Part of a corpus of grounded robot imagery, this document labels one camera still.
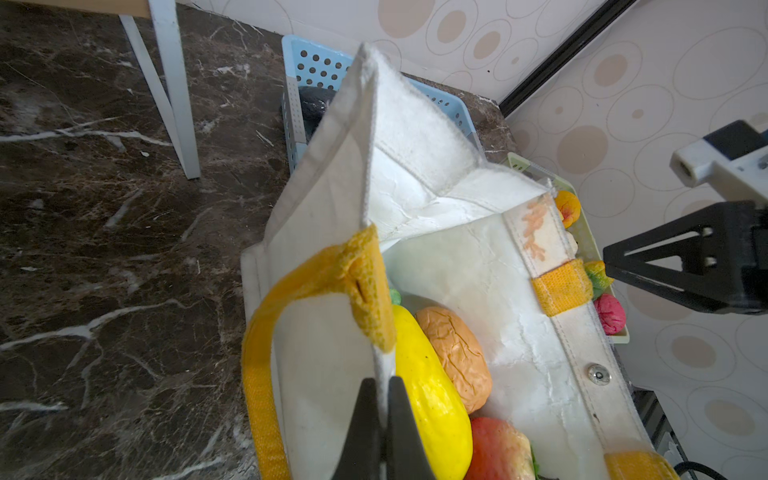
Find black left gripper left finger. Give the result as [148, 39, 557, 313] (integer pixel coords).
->
[331, 378, 381, 480]

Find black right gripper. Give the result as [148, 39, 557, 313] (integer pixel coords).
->
[603, 120, 767, 314]

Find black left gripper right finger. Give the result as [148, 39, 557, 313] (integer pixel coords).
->
[384, 376, 435, 480]

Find yellow mango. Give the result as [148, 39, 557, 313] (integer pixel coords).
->
[392, 305, 473, 480]

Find red apple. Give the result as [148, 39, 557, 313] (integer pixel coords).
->
[465, 417, 536, 480]

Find tan wrinkled potato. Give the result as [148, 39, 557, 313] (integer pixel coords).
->
[416, 306, 493, 414]

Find green plastic basket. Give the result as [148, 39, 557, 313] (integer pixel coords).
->
[506, 152, 630, 345]

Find green leafy vegetable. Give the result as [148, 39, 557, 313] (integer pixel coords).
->
[389, 289, 402, 305]

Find white grocery bag yellow handles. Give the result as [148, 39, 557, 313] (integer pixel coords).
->
[242, 44, 675, 479]

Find pink peach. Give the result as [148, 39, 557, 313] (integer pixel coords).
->
[593, 293, 626, 336]

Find dark eggplant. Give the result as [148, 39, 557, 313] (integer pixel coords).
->
[299, 86, 336, 141]

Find white wooden two-tier shelf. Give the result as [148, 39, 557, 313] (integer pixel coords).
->
[28, 0, 201, 180]

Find blue plastic basket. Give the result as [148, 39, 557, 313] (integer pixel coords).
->
[280, 34, 484, 175]

